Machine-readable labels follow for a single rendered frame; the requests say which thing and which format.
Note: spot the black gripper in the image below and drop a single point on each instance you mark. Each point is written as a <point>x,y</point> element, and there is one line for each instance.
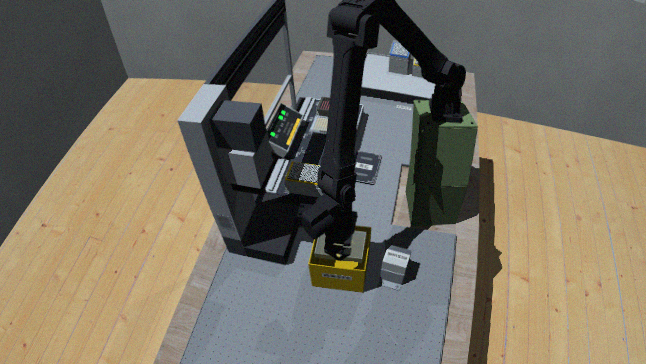
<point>346,230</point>

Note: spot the yellow open-top bin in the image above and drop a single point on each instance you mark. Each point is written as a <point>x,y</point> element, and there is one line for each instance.
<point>338,275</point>

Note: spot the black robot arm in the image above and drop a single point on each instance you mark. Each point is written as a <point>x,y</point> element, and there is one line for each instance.
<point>336,175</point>

